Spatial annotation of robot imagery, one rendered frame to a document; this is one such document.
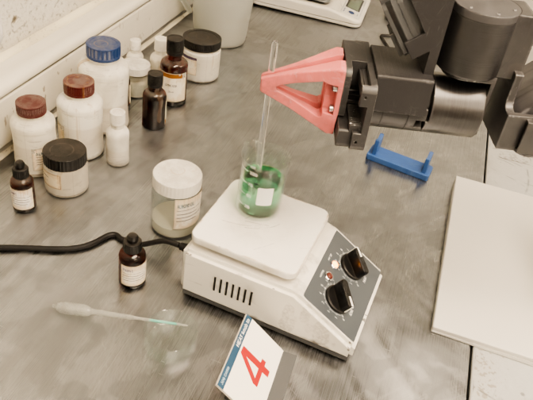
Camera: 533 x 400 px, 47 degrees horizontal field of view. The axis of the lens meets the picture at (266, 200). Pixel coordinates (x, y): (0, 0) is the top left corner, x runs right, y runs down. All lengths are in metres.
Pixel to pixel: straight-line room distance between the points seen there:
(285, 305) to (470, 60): 0.29
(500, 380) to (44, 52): 0.71
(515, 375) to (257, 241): 0.31
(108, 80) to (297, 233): 0.38
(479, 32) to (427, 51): 0.04
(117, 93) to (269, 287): 0.41
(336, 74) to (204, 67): 0.55
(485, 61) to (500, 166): 0.52
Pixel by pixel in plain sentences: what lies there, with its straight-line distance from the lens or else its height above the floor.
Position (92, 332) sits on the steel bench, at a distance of 0.67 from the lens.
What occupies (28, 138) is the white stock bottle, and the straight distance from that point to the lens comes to 0.83.
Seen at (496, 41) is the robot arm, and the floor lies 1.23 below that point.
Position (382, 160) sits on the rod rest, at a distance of 0.97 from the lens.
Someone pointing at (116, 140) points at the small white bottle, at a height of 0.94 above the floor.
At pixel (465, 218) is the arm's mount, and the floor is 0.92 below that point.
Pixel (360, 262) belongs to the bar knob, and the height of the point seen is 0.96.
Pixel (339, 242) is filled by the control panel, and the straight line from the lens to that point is 0.71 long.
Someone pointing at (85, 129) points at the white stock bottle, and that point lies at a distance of 0.86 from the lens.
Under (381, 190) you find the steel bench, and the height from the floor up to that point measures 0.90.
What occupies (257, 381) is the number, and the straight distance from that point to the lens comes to 0.62.
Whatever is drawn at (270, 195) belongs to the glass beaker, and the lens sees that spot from 0.65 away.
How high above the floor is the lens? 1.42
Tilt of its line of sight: 38 degrees down
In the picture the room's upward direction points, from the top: 10 degrees clockwise
